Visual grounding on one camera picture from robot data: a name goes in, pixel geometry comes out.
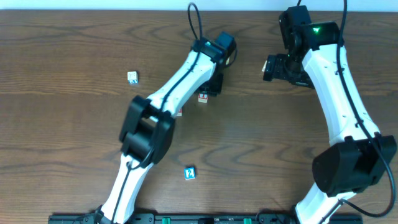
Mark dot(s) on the blue number 2 block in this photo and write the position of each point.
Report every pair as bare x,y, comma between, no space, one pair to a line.
190,173

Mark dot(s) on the red letter I block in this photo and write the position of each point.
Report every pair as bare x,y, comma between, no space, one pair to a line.
203,98

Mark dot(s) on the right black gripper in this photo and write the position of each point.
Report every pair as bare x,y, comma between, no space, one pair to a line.
272,68

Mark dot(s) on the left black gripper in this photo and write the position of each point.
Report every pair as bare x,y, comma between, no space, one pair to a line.
212,86

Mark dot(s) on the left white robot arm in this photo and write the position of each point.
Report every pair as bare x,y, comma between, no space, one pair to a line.
148,127

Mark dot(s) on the plain wooden letter block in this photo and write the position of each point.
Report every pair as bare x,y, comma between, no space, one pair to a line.
264,66

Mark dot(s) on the blue sided wooden block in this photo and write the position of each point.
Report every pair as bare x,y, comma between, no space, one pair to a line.
133,77

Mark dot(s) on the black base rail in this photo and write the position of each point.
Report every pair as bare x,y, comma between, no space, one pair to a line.
149,218

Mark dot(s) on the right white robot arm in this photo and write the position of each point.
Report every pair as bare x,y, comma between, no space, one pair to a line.
358,155

